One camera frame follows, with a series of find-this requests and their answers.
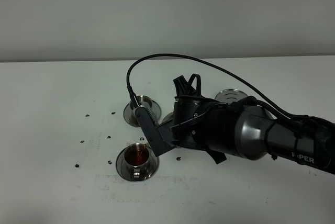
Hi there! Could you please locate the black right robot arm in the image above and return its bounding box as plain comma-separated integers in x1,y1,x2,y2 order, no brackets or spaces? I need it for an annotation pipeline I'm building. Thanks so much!
171,74,334,174

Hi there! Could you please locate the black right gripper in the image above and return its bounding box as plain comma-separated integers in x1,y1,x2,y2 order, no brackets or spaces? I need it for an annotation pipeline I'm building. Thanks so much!
171,75,238,164

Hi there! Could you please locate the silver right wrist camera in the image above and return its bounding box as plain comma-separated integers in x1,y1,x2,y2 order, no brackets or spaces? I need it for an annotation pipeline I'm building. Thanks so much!
135,106,176,157

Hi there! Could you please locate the stainless steel teacup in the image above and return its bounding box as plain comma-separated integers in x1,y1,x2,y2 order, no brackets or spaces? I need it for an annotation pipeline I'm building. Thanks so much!
129,95,153,110
124,143,150,179

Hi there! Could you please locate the stainless steel saucer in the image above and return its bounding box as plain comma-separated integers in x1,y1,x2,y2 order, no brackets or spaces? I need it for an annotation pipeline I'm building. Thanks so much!
123,100,162,128
116,144,159,182

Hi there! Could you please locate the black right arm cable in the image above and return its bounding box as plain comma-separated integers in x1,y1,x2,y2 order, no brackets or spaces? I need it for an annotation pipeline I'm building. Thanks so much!
126,53,335,125

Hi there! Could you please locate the far stainless steel teacup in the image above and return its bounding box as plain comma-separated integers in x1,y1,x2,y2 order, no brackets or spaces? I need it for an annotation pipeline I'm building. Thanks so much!
129,95,153,110

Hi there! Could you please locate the near stainless steel teacup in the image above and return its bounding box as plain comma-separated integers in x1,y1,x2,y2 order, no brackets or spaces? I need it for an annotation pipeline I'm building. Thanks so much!
124,143,150,179

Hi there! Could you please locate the near stainless steel saucer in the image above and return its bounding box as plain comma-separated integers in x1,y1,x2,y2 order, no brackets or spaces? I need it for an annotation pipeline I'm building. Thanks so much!
116,144,159,182

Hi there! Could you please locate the stainless steel teapot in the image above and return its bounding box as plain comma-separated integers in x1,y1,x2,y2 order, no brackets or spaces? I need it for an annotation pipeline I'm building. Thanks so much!
136,109,176,157

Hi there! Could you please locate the far stainless steel saucer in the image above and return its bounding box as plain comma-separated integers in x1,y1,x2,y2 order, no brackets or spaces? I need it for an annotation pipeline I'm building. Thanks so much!
123,100,162,128

